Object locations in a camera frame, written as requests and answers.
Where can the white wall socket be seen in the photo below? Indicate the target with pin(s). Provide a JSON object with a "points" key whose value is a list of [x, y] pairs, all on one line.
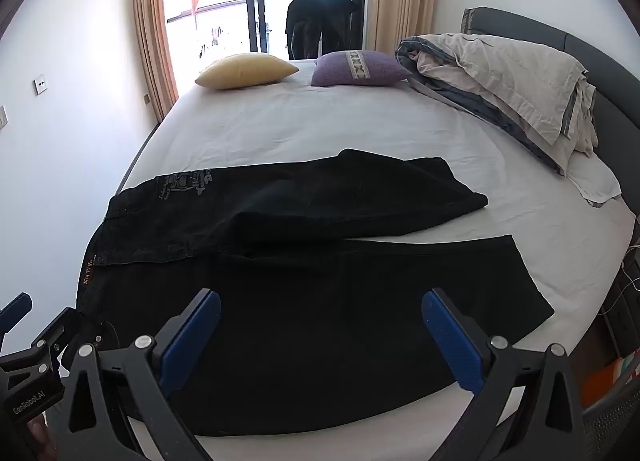
{"points": [[40, 85], [3, 118]]}

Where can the dark nightstand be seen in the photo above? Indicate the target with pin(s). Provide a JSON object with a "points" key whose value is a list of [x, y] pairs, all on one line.
{"points": [[625, 311]]}

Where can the black draped garment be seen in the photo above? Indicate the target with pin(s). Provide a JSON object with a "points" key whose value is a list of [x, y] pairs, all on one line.
{"points": [[320, 16]]}

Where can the grey beige duvet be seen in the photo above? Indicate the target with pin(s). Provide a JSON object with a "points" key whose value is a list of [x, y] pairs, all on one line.
{"points": [[500, 76]]}

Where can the black pants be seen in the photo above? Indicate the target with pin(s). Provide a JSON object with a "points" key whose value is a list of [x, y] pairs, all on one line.
{"points": [[300, 291]]}

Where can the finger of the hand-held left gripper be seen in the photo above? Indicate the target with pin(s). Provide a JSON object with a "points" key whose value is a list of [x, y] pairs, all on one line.
{"points": [[55, 333], [12, 310]]}

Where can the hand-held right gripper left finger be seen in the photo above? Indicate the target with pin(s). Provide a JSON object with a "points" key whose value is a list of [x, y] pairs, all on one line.
{"points": [[192, 336]]}

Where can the yellow pillow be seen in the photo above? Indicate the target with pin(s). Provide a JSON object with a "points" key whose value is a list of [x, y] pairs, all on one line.
{"points": [[245, 71]]}

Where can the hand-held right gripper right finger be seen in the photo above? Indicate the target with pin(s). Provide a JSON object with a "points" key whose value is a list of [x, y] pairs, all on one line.
{"points": [[452, 341]]}

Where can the grey padded headboard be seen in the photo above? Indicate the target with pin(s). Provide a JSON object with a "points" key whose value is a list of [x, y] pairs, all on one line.
{"points": [[530, 23]]}

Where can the purple pillow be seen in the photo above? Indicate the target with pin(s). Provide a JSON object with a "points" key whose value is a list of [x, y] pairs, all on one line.
{"points": [[335, 73]]}

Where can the bed with white sheet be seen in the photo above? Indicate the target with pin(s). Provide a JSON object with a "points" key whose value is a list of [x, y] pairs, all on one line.
{"points": [[300, 121]]}

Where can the colourful patterned item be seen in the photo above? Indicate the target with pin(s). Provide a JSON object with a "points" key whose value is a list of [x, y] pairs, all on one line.
{"points": [[629, 366]]}

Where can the grey mesh chair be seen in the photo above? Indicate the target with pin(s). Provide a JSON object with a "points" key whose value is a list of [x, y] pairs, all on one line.
{"points": [[615, 421]]}

